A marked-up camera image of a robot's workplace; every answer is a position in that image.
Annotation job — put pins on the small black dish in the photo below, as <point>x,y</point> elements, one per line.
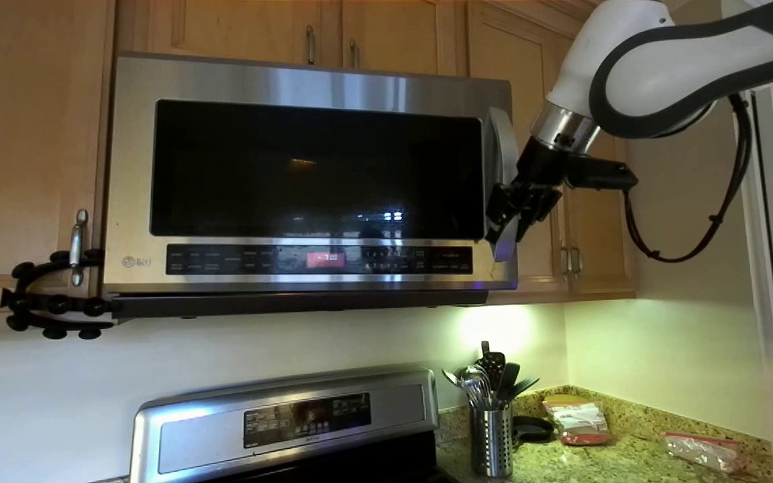
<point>533,431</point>

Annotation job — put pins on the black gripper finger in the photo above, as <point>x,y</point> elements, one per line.
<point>501,219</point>
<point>533,219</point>

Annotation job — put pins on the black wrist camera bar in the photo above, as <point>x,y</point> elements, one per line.
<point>601,173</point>

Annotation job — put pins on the stainless steel microwave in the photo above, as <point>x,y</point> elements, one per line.
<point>307,179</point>

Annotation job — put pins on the stainless steel stove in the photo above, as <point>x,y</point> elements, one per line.
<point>287,431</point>

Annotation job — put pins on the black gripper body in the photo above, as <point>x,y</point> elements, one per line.
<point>544,174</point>

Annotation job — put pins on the black flexible tripod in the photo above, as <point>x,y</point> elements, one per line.
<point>47,309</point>

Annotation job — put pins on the metal utensil holder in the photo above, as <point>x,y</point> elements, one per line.
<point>493,443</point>

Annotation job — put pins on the tall wooden cabinet door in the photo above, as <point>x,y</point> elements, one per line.
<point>536,258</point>
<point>601,242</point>

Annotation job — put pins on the narrow wooden cabinet door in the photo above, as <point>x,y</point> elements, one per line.
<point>27,136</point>

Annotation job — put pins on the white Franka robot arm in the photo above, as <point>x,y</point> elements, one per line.
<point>672,79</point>

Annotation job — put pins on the red food package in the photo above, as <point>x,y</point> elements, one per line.
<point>578,419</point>

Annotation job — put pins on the dark kitchen spoon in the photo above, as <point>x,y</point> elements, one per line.
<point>493,372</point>

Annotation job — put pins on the metal kitchen utensil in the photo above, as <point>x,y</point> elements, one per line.
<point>463,384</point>

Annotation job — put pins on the clear plastic bag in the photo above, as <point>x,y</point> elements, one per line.
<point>703,452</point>

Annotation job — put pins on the wooden cabinet door above microwave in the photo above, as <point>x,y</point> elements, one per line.
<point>403,36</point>
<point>227,27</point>

